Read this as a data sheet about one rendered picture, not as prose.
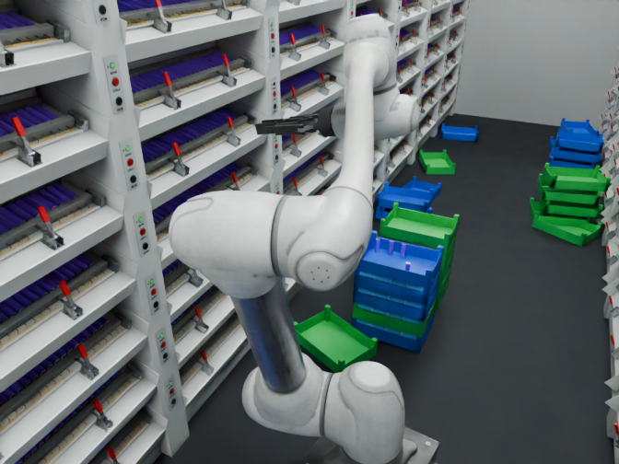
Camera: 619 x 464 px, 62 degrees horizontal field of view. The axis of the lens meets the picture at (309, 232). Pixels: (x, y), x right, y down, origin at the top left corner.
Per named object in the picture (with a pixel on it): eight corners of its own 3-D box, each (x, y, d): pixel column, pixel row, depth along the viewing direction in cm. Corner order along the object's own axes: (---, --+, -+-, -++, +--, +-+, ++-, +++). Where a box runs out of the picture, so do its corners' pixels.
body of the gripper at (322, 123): (332, 140, 131) (300, 142, 135) (345, 131, 137) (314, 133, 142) (327, 110, 128) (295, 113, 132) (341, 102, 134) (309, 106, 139)
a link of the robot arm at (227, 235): (327, 449, 128) (244, 435, 133) (339, 389, 139) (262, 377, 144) (270, 246, 73) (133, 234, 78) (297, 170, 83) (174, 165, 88)
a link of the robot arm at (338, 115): (366, 132, 135) (345, 133, 138) (361, 97, 131) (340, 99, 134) (353, 143, 128) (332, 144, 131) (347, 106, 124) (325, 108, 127)
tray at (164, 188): (264, 142, 181) (272, 118, 176) (147, 213, 134) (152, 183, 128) (218, 116, 185) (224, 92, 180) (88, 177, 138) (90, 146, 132)
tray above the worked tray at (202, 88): (262, 88, 172) (273, 49, 164) (135, 144, 125) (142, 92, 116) (213, 63, 176) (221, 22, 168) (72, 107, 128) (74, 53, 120)
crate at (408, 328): (434, 309, 221) (437, 295, 217) (421, 338, 205) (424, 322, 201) (368, 292, 233) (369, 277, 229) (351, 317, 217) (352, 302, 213)
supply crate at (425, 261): (441, 262, 209) (443, 246, 205) (428, 289, 194) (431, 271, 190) (371, 246, 221) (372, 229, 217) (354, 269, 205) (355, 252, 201)
